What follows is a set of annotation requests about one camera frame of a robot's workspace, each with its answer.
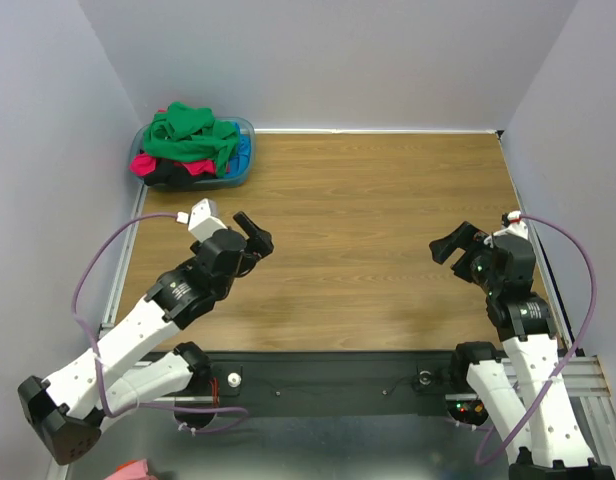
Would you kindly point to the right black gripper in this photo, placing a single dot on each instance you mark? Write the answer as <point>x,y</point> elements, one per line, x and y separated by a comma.
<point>464,251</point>

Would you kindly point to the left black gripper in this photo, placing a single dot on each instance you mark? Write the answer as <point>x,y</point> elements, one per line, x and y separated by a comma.
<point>260,244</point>

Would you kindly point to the green t shirt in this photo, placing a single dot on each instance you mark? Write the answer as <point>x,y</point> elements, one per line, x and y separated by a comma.
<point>186,135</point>

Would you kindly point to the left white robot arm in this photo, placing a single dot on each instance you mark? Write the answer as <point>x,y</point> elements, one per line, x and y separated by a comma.
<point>71,408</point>

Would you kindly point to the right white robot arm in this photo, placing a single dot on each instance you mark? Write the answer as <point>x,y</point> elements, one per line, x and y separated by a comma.
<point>523,392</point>

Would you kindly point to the blue t shirt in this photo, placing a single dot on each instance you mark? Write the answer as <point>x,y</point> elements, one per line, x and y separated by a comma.
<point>240,160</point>

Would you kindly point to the translucent blue plastic bin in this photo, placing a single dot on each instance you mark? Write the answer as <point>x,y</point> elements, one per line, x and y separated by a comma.
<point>243,127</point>

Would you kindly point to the black t shirt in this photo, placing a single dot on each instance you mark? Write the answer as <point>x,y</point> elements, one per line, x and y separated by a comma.
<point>175,177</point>

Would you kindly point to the pink t shirt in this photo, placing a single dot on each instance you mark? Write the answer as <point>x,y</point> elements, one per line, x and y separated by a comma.
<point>143,164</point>

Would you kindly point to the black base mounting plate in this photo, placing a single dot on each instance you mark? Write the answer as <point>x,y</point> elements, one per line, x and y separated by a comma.
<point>338,383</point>

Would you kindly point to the pink cloth at bottom edge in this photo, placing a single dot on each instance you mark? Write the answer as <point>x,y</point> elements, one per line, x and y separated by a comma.
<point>134,470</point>

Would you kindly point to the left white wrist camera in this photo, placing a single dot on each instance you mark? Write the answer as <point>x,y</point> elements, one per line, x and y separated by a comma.
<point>203,219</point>

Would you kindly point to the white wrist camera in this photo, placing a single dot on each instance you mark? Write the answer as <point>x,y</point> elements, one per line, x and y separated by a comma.
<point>512,224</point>
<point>203,219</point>

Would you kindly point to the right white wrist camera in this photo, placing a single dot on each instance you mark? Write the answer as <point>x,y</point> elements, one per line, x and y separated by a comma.
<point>512,224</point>

